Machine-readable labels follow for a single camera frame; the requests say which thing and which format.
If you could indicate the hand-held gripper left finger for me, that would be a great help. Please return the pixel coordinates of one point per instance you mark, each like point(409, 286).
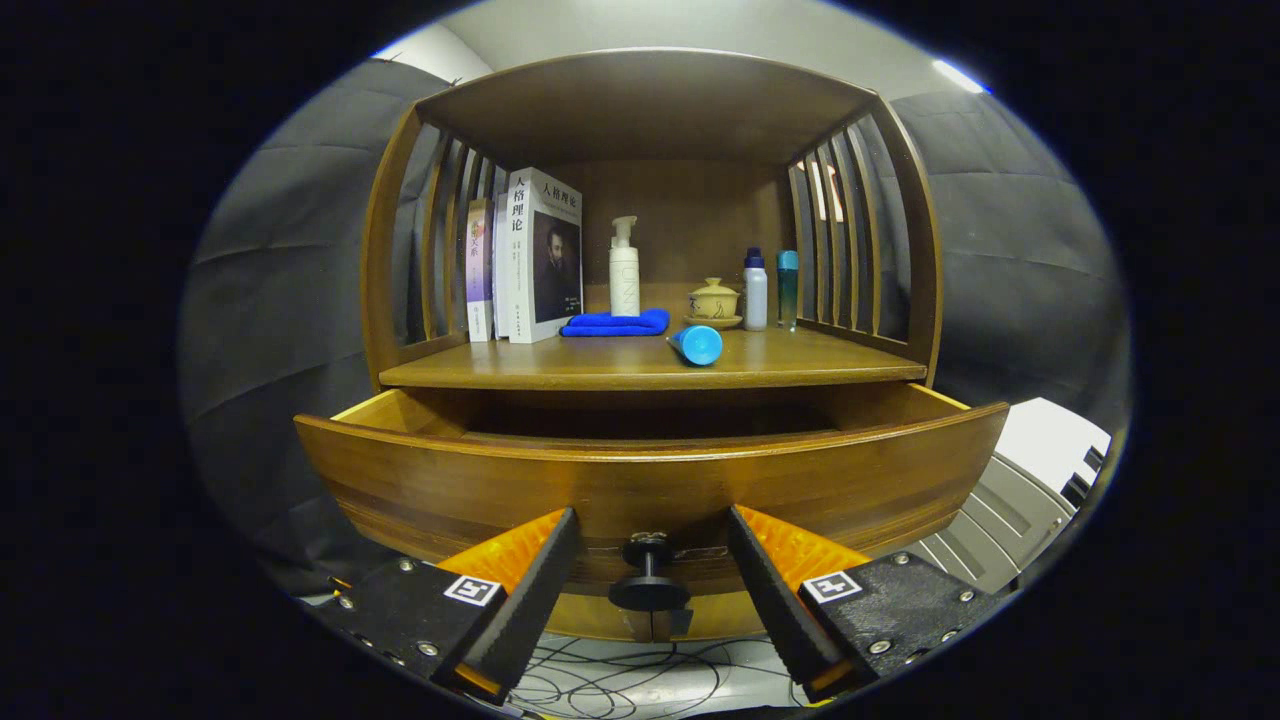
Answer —
point(530, 610)

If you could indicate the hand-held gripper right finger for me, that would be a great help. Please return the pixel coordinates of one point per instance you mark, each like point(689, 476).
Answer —
point(770, 600)

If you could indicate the black drawer knob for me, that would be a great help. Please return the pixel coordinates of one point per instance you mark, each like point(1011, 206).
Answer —
point(649, 595)

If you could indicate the wooden drawer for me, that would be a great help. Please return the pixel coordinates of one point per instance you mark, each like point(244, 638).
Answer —
point(640, 485)

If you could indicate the white and blue tube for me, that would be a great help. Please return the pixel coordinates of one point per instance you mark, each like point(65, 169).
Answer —
point(700, 346)

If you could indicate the wooden cabinet door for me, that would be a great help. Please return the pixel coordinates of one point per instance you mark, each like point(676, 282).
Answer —
point(590, 618)
point(725, 618)

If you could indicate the wooden countertop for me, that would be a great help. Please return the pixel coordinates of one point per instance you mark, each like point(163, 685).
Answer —
point(600, 365)

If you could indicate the wooden cabinet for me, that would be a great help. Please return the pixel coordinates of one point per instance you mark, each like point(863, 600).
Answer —
point(640, 100)

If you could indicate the blue folded cloth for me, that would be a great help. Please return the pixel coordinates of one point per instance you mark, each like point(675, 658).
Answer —
point(610, 323)

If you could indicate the yellow lidded teacup with saucer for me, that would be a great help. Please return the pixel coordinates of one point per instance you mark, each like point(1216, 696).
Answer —
point(714, 300)

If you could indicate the white bottle dark blue cap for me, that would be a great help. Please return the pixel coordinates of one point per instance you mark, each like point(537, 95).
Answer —
point(755, 295)

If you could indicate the thin white book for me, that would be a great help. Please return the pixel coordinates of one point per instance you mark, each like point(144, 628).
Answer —
point(500, 280)

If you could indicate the white pump bottle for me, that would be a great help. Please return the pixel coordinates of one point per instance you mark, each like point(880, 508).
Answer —
point(624, 285)

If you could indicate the clear bottle teal cap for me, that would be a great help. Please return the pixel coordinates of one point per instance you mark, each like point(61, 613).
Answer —
point(788, 262)

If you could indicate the purple book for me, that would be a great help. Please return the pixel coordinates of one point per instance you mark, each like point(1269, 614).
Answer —
point(479, 270)

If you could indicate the large white portrait book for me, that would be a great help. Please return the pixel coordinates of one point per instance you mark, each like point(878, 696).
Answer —
point(550, 260)

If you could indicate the black backdrop cloth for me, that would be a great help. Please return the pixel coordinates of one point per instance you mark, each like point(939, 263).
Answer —
point(280, 330)

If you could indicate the rectangular ceiling light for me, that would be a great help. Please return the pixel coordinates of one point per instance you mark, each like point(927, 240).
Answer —
point(960, 76)

